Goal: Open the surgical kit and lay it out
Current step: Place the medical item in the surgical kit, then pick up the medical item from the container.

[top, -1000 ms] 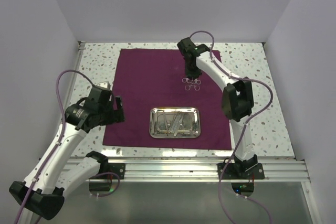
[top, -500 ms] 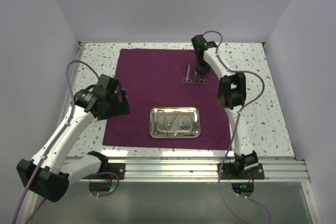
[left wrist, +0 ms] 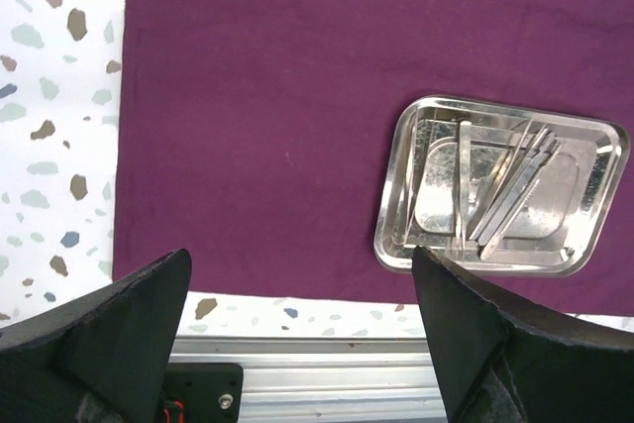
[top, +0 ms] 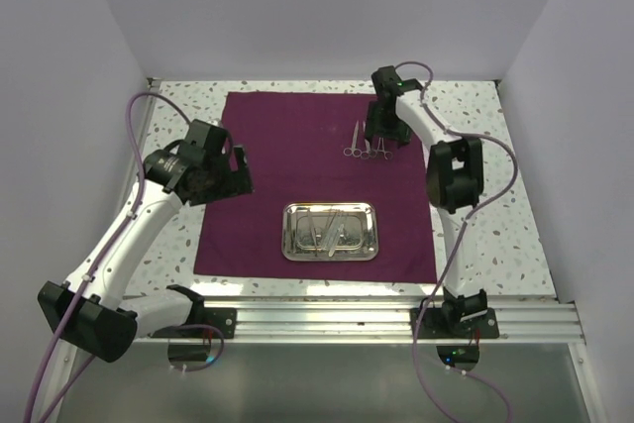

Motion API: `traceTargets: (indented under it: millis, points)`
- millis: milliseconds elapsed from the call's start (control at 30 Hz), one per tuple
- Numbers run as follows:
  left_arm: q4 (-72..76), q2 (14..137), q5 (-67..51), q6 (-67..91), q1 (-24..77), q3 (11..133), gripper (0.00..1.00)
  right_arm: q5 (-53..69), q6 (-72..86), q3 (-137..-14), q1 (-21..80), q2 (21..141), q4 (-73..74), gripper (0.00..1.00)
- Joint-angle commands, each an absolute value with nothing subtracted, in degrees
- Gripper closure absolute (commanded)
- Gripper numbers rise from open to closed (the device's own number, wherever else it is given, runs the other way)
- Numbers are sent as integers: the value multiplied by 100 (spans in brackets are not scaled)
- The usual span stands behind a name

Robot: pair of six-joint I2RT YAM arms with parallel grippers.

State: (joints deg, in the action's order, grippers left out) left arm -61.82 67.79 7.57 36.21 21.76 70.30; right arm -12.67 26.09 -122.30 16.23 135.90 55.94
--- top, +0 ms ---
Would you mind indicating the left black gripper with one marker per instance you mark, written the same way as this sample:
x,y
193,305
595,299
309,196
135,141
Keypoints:
x,y
237,181

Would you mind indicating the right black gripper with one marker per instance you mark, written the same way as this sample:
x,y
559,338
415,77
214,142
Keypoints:
x,y
401,133

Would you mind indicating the steel scissors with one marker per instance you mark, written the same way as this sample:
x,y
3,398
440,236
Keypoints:
x,y
352,150
368,152

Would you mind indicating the steel hemostat clamp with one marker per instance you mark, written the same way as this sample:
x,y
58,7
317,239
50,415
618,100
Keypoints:
x,y
380,150

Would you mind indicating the purple cloth wrap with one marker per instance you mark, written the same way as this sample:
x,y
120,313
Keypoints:
x,y
295,146

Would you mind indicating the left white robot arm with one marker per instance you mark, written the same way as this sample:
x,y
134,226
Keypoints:
x,y
88,309

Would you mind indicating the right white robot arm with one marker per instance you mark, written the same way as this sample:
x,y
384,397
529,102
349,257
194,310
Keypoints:
x,y
454,183

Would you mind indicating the steel instrument tray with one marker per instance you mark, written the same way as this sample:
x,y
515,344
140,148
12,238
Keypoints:
x,y
357,241

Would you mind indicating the steel forceps in tray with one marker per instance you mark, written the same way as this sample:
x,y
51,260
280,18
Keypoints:
x,y
315,227

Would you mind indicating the steel tweezers in tray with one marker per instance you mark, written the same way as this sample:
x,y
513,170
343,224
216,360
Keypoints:
x,y
332,230

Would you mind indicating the aluminium left rail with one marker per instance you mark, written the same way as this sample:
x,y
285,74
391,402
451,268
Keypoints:
x,y
138,136

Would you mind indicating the aluminium rail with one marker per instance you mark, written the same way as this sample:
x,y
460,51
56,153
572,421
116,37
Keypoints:
x,y
385,320
138,136

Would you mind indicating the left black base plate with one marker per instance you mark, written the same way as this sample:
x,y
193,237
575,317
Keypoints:
x,y
224,319

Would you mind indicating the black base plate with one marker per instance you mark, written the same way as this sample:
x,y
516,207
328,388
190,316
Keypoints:
x,y
224,319
456,318

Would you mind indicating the aluminium front rail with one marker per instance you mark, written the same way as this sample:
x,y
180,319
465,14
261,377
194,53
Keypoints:
x,y
385,320

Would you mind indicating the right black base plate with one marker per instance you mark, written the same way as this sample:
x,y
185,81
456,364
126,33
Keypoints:
x,y
456,318

